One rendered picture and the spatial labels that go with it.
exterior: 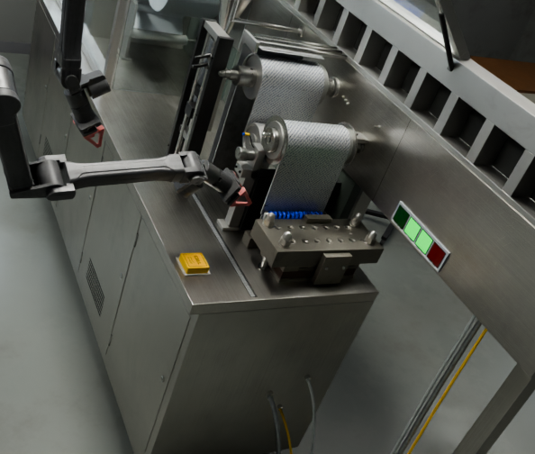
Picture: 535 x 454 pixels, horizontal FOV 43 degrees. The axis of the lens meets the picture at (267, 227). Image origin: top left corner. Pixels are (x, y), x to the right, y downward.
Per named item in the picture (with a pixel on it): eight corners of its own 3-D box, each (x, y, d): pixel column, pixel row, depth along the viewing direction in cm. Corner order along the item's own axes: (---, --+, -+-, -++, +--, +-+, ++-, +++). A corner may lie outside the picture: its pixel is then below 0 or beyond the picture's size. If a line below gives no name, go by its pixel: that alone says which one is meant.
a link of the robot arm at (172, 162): (49, 191, 160) (38, 153, 164) (45, 204, 165) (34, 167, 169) (209, 177, 183) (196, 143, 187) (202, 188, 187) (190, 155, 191)
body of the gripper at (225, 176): (228, 204, 196) (211, 194, 191) (215, 185, 203) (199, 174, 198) (243, 189, 195) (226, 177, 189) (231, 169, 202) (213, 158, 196)
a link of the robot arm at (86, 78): (54, 65, 194) (63, 78, 189) (91, 49, 197) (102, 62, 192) (68, 98, 203) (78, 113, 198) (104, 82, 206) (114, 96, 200)
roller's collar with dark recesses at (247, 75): (229, 79, 217) (234, 61, 214) (245, 81, 220) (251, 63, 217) (237, 88, 213) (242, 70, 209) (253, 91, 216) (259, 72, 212)
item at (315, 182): (259, 213, 211) (278, 163, 202) (321, 213, 223) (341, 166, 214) (260, 213, 211) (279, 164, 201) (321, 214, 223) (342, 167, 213)
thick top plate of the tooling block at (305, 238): (249, 234, 209) (255, 218, 206) (352, 232, 230) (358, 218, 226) (271, 267, 198) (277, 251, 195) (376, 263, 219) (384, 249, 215)
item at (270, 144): (258, 139, 207) (268, 122, 201) (264, 140, 208) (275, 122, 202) (267, 157, 203) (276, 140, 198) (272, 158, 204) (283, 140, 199)
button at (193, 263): (177, 258, 199) (180, 252, 198) (199, 258, 203) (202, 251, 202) (185, 274, 194) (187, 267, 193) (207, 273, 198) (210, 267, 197)
